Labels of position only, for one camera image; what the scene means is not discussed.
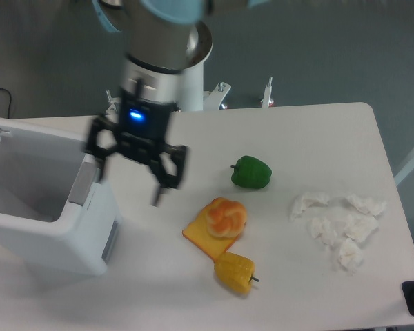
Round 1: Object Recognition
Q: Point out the yellow bell pepper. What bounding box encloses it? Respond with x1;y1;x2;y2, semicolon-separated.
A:
214;252;259;295

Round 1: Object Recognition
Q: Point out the crumpled white tissue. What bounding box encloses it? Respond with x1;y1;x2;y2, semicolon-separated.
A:
290;192;330;221
310;217;337;247
344;214;379;243
331;237;364;276
346;194;387;217

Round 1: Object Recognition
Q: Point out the orange toast slice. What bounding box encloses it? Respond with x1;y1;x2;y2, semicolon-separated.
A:
182;197;239;261

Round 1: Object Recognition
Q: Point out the green bell pepper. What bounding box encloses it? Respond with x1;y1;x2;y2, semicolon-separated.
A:
230;155;272;189

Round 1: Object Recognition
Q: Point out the crumpled white tissue middle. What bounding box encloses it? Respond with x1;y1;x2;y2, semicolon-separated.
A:
344;214;379;243

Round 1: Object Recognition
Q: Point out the crumpled white tissue centre left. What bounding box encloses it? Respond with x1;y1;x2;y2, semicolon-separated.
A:
310;217;337;247

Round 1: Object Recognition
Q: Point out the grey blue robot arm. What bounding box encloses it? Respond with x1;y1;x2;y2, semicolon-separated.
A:
84;1;257;194

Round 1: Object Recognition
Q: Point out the crumpled white tissue top right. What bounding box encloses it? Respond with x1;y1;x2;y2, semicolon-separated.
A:
346;194;387;217

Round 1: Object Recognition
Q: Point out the crumpled white tissue bottom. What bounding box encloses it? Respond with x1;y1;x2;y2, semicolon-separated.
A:
331;237;364;276

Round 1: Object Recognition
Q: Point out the white trash can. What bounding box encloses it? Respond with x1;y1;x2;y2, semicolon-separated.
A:
0;118;122;276

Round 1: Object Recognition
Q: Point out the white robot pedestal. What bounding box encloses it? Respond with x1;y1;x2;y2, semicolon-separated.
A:
105;21;275;115

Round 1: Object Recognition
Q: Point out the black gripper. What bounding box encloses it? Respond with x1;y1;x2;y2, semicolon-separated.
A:
84;92;188;207

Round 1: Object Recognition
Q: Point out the round knotted bread roll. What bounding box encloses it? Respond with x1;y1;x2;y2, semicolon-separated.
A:
206;198;248;238

